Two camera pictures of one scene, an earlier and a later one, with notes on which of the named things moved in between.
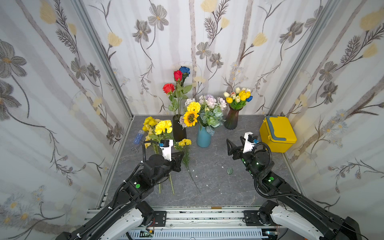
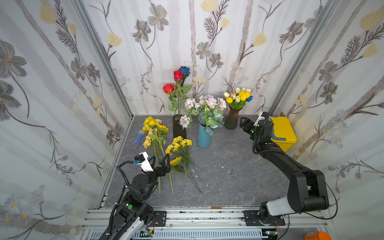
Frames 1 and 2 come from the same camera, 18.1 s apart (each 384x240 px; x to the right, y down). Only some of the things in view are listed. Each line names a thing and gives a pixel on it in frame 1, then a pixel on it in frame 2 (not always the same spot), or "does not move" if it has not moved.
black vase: (179, 133) does not move
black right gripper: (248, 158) to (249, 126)
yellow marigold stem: (162, 126) to (178, 145)
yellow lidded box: (277, 134) does not move
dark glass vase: (231, 119) does not move
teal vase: (203, 137) does not move
